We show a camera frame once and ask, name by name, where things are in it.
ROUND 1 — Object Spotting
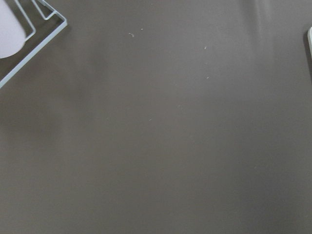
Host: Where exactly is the white cup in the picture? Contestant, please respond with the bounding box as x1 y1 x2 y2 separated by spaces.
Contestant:
0 0 26 59

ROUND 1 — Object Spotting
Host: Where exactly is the cream rabbit tray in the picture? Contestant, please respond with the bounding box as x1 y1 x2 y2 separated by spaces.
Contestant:
307 27 312 56

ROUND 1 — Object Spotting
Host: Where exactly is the white cup rack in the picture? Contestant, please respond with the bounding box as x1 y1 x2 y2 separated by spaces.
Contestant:
0 0 68 87

